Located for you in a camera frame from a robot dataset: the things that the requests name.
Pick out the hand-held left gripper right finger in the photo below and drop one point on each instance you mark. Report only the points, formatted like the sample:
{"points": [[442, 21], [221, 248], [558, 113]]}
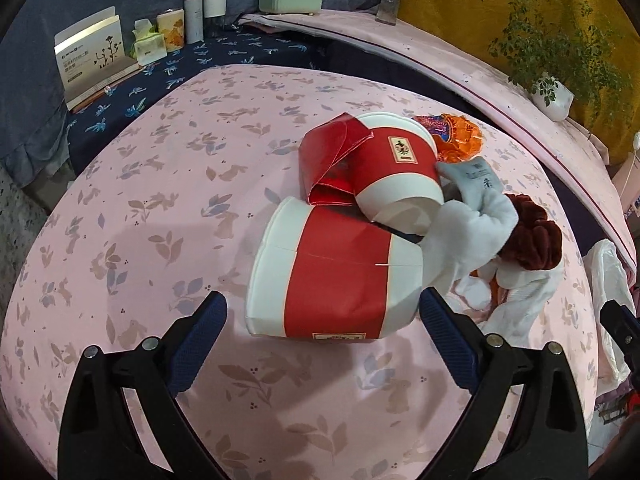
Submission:
{"points": [[445, 340]]}

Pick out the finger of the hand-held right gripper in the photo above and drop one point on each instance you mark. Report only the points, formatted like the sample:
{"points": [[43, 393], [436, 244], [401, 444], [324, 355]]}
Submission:
{"points": [[620, 325]]}

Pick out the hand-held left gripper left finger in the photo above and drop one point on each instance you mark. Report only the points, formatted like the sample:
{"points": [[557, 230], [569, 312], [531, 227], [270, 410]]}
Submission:
{"points": [[200, 340]]}

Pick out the white plastic bin liner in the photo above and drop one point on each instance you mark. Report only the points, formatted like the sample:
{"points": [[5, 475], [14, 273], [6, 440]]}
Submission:
{"points": [[607, 270]]}

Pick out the white cloth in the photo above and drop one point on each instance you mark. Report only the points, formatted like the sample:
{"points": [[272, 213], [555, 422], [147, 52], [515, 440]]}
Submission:
{"points": [[525, 300]]}

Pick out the grey white sock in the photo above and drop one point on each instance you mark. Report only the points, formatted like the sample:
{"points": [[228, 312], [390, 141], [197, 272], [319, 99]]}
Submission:
{"points": [[470, 225]]}

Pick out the brown fuzzy scrunchie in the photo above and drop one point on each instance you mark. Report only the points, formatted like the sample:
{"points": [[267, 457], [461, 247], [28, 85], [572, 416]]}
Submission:
{"points": [[535, 240]]}

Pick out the large red white paper cup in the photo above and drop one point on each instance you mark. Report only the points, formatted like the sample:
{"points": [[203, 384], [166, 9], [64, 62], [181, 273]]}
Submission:
{"points": [[340, 280]]}

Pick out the red white labelled paper cup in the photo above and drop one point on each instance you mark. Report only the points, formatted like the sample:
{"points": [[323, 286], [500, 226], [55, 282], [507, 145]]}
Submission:
{"points": [[395, 170]]}

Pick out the red paper carton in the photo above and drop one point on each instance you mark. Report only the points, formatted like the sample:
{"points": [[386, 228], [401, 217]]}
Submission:
{"points": [[325, 160]]}

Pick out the pink rabbit-print blanket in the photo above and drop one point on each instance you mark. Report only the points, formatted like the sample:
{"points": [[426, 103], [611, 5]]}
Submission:
{"points": [[175, 210]]}

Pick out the small orange snack wrapper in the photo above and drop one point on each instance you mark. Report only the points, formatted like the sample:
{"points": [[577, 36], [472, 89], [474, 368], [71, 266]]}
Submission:
{"points": [[460, 140]]}

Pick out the green plant in white pot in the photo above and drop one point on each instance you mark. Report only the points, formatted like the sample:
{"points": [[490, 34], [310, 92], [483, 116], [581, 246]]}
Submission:
{"points": [[552, 97]]}

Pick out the navy floral sheet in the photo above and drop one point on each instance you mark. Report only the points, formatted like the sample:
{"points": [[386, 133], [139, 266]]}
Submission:
{"points": [[165, 75]]}

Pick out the green tissue pack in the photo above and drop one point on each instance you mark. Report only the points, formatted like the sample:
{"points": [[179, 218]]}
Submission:
{"points": [[150, 47]]}

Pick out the open white flower-print box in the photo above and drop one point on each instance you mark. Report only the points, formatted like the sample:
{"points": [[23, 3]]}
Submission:
{"points": [[95, 55]]}

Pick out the small orange floral box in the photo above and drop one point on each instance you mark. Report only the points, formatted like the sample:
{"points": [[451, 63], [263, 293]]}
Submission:
{"points": [[171, 30]]}

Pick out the white cylinder bottle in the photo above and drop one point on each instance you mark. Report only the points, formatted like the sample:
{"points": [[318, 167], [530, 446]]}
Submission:
{"points": [[194, 17]]}

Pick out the white jar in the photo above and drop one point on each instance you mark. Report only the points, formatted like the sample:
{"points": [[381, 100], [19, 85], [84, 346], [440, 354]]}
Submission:
{"points": [[215, 2]]}

